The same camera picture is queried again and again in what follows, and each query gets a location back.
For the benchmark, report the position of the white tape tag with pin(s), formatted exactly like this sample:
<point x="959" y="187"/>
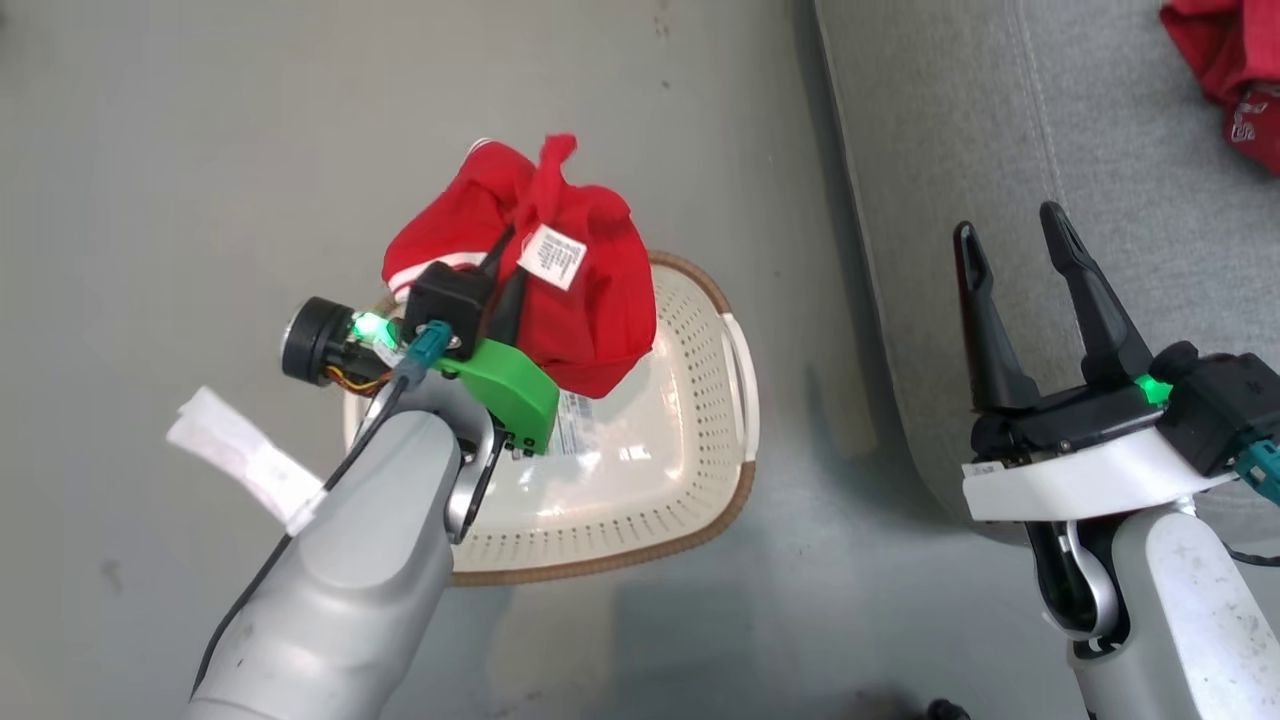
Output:
<point x="240" y="455"/>

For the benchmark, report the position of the red garment with tag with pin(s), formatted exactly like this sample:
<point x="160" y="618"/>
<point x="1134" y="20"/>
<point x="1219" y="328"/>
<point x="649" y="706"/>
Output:
<point x="575" y="290"/>

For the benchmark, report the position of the red cloth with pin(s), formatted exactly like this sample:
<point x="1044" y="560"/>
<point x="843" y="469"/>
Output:
<point x="1230" y="70"/>

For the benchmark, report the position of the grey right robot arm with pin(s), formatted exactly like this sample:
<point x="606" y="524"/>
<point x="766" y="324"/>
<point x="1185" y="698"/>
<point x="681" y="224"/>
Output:
<point x="1170" y="620"/>

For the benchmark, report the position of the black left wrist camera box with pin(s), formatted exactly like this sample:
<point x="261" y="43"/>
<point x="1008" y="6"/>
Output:
<point x="447" y="300"/>

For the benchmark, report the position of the grey fabric sofa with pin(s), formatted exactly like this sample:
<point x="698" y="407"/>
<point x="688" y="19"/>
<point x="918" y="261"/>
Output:
<point x="960" y="200"/>

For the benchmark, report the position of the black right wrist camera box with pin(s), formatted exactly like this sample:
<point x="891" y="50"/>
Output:
<point x="1225" y="400"/>

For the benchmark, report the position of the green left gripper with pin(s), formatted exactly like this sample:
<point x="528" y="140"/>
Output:
<point x="510" y="395"/>

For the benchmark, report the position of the teal left camera connector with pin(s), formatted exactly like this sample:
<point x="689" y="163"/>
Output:
<point x="425" y="348"/>

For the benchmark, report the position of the teal camera connector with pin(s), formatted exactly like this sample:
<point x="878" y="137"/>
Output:
<point x="1262" y="470"/>
<point x="425" y="348"/>

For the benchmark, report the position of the cream perforated laundry basket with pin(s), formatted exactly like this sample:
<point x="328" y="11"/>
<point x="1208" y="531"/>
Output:
<point x="640" y="470"/>

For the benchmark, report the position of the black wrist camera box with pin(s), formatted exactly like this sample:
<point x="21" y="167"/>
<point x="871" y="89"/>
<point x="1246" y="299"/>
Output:
<point x="1225" y="400"/>
<point x="447" y="300"/>

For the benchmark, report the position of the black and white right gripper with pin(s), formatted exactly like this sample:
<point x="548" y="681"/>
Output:
<point x="1080" y="465"/>

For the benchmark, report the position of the teal right camera connector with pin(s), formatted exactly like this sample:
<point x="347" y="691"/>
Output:
<point x="1262" y="470"/>

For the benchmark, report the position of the white basket sticker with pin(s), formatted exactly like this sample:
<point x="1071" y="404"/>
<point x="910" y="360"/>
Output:
<point x="575" y="425"/>

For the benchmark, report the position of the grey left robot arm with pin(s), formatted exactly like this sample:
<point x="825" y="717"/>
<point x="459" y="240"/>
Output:
<point x="340" y="570"/>

